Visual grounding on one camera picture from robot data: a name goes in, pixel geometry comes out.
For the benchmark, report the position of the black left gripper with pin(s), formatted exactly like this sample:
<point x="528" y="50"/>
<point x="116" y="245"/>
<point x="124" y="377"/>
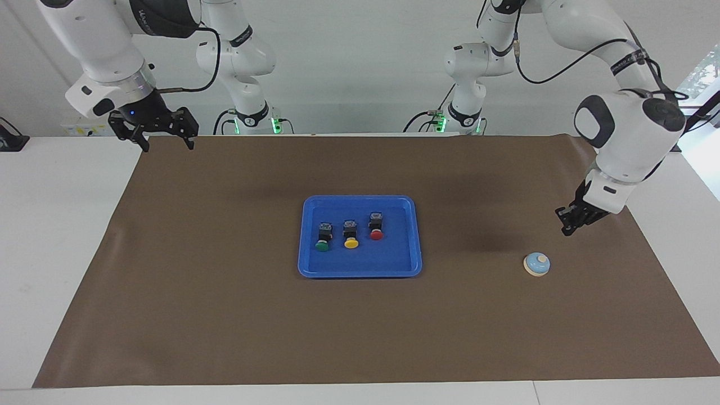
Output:
<point x="574" y="215"/>

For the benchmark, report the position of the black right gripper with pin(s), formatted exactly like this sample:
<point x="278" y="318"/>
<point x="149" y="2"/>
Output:
<point x="154" y="118"/>

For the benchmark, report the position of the blue service bell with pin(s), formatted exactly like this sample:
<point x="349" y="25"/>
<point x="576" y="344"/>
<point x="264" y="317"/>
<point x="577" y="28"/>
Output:
<point x="535" y="267"/>

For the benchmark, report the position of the green push button switch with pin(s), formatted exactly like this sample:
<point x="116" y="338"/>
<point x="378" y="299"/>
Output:
<point x="322" y="246"/>

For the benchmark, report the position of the red push button switch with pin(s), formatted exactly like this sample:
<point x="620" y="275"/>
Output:
<point x="376" y="234"/>

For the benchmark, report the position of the yellow push button switch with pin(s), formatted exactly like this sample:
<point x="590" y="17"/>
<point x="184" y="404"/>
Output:
<point x="351" y="243"/>

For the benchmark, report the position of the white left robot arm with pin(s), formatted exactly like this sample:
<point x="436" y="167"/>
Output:
<point x="624" y="152"/>

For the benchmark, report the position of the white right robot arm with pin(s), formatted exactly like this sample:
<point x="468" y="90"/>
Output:
<point x="107" y="50"/>

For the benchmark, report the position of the blue plastic tray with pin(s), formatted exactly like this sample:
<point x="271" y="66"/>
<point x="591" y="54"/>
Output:
<point x="388" y="259"/>

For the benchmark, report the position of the black table clamp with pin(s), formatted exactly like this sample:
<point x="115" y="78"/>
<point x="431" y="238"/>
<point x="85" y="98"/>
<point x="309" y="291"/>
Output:
<point x="11" y="143"/>

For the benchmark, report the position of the window with greenery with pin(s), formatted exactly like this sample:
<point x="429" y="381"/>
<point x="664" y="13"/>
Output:
<point x="703" y="73"/>

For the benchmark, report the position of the brown table mat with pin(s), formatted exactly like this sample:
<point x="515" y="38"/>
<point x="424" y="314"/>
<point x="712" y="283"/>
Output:
<point x="360" y="326"/>

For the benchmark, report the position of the white wall socket box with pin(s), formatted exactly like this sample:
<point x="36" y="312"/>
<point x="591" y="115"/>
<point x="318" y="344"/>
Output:
<point x="79" y="130"/>

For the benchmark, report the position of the black camera stand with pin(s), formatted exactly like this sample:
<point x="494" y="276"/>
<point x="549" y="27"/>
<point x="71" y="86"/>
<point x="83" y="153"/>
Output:
<point x="706" y="109"/>

